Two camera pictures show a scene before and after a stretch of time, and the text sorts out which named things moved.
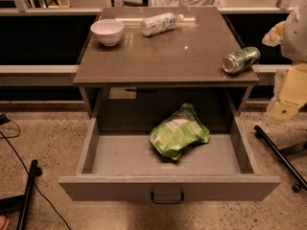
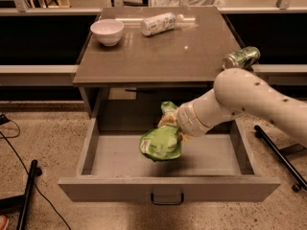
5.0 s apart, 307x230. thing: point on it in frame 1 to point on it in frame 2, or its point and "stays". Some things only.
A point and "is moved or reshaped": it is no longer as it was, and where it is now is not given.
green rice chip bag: [178, 132] is moved or reshaped
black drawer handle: [167, 201] stays
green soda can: [238, 61] stays
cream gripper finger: [274, 35] to [185, 117]
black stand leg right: [295, 175] stays
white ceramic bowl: [107, 31] stays
